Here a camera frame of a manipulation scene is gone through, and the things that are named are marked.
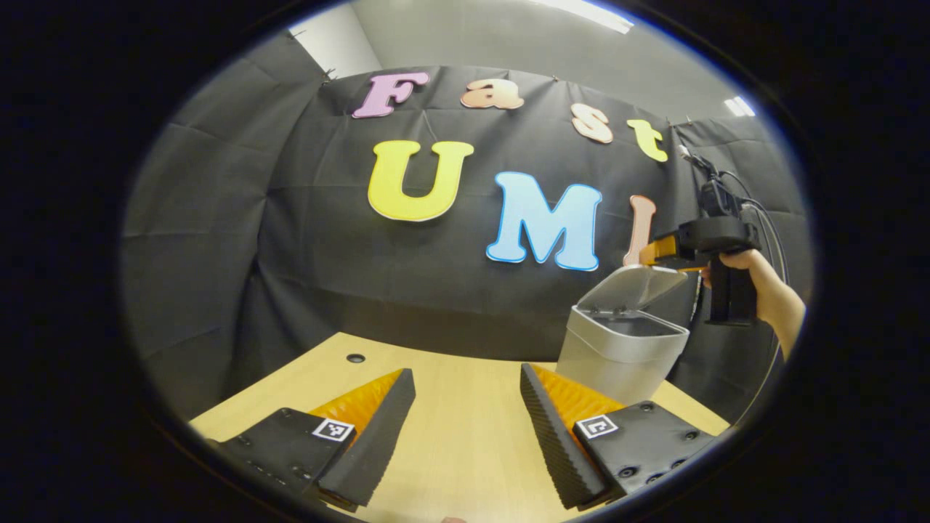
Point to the wooden desktop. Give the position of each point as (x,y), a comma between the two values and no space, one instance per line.
(465,414)

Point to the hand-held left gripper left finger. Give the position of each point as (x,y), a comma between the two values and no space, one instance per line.
(378,443)

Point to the long ceiling light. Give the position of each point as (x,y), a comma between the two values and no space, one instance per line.
(588,13)

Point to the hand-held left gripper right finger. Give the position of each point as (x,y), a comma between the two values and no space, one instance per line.
(556,443)

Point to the small ceiling light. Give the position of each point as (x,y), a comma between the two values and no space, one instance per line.
(740,106)

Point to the grey desktop garbage bin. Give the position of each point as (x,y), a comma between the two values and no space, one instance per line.
(617,363)

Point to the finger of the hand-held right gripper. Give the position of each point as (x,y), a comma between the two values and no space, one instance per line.
(690,268)
(665,250)

